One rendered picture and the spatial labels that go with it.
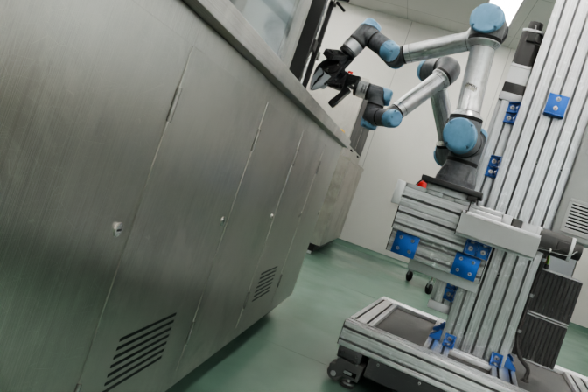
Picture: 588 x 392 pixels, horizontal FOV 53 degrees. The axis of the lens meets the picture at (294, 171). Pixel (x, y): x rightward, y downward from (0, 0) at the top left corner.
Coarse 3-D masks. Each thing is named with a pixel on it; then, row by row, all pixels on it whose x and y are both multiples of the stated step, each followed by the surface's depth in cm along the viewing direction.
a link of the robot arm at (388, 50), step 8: (376, 32) 226; (368, 40) 226; (376, 40) 224; (384, 40) 223; (392, 40) 224; (376, 48) 224; (384, 48) 222; (392, 48) 221; (384, 56) 223; (392, 56) 224
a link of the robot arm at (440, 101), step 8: (424, 64) 266; (432, 64) 261; (416, 72) 271; (424, 72) 265; (432, 96) 269; (440, 96) 267; (448, 96) 269; (432, 104) 271; (440, 104) 268; (448, 104) 269; (440, 112) 270; (448, 112) 270; (440, 120) 271; (448, 120) 270; (440, 128) 273; (440, 136) 274; (440, 144) 275; (440, 152) 276; (448, 152) 273; (440, 160) 278
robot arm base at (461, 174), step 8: (448, 160) 219; (456, 160) 216; (464, 160) 215; (440, 168) 222; (448, 168) 216; (456, 168) 215; (464, 168) 215; (472, 168) 216; (440, 176) 217; (448, 176) 215; (456, 176) 214; (464, 176) 214; (472, 176) 215; (456, 184) 213; (464, 184) 213; (472, 184) 215
